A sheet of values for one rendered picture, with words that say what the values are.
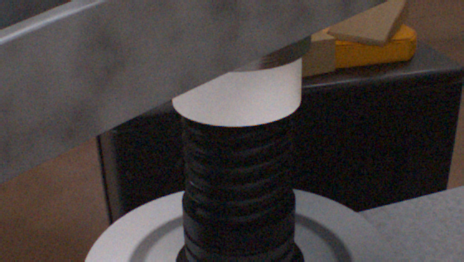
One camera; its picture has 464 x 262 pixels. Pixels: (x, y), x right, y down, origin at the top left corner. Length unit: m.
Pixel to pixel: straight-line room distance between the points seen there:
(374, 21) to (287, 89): 0.73
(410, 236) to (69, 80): 0.34
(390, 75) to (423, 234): 0.51
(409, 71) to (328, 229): 0.59
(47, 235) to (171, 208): 1.47
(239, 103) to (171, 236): 0.16
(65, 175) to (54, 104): 2.00
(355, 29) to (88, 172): 1.41
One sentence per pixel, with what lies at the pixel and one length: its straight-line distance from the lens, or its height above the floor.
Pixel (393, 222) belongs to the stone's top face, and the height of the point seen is 0.80.
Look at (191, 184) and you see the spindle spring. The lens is 0.36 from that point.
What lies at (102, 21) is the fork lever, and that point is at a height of 1.04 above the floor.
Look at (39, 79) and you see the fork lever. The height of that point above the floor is 1.02.
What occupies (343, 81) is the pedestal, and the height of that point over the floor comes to 0.74.
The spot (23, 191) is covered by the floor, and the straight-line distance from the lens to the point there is 2.17.
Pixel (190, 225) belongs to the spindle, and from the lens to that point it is 0.36.
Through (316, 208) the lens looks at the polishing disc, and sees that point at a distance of 0.46.
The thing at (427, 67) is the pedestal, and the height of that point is 0.74.
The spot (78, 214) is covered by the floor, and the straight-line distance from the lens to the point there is 1.99.
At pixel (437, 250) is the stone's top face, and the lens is 0.49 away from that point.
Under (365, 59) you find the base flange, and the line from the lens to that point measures 1.00.
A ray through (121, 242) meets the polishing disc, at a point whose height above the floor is 0.84.
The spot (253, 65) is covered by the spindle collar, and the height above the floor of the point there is 0.99.
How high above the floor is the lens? 1.09
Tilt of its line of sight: 27 degrees down
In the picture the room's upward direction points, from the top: 1 degrees counter-clockwise
